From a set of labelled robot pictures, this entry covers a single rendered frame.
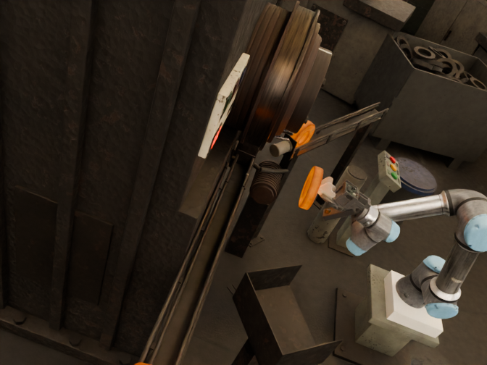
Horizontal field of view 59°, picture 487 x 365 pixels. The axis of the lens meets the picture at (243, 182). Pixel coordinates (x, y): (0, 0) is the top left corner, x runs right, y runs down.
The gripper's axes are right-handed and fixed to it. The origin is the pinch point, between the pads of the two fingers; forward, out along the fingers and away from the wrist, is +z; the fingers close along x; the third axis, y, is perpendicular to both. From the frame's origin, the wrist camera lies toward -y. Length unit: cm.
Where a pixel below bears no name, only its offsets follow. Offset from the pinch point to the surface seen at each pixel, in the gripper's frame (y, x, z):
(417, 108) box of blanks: -17, -205, -93
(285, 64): 32.4, 10.4, 34.4
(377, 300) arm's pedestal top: -38, -12, -66
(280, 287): -22.0, 28.8, -7.4
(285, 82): 29.0, 12.5, 31.8
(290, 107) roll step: 22.4, 9.0, 25.6
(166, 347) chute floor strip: -30, 62, 19
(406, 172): -22, -108, -78
